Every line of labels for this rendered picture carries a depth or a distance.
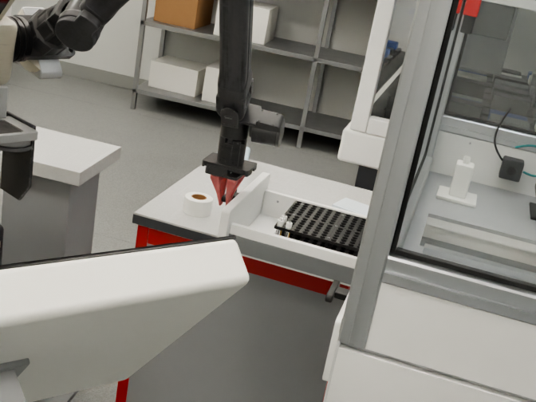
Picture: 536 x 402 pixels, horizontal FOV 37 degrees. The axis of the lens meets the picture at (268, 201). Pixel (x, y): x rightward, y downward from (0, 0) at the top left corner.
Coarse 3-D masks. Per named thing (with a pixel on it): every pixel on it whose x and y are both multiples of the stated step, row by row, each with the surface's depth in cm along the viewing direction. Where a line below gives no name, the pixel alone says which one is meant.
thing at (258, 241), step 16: (272, 192) 181; (272, 208) 182; (288, 208) 181; (336, 208) 178; (256, 224) 177; (272, 224) 178; (240, 240) 159; (256, 240) 159; (272, 240) 158; (288, 240) 157; (256, 256) 159; (272, 256) 158; (288, 256) 157; (304, 256) 157; (320, 256) 156; (336, 256) 155; (352, 256) 155; (304, 272) 158; (320, 272) 157; (336, 272) 156; (352, 272) 155
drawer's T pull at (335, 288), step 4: (336, 280) 139; (332, 284) 137; (336, 284) 138; (332, 288) 136; (336, 288) 136; (340, 288) 137; (344, 288) 137; (328, 292) 134; (332, 292) 134; (336, 292) 135; (340, 292) 135; (344, 292) 135; (348, 292) 136; (328, 296) 133; (332, 296) 133; (336, 296) 135; (340, 296) 135; (344, 296) 135; (328, 300) 133; (332, 300) 134; (344, 300) 135
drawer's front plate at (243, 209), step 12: (264, 180) 179; (240, 192) 167; (252, 192) 170; (228, 204) 159; (240, 204) 163; (252, 204) 173; (228, 216) 157; (240, 216) 166; (252, 216) 176; (228, 228) 159
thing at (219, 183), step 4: (212, 176) 164; (216, 176) 164; (212, 180) 165; (216, 180) 164; (220, 180) 165; (224, 180) 169; (216, 184) 165; (220, 184) 166; (224, 184) 169; (216, 188) 166; (220, 188) 166; (224, 188) 169; (216, 192) 167; (220, 192) 167; (224, 192) 169; (220, 196) 167; (220, 200) 168; (220, 204) 169
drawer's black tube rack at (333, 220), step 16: (304, 208) 174; (320, 208) 175; (304, 224) 165; (320, 224) 167; (336, 224) 167; (352, 224) 170; (304, 240) 164; (320, 240) 159; (336, 240) 159; (352, 240) 161
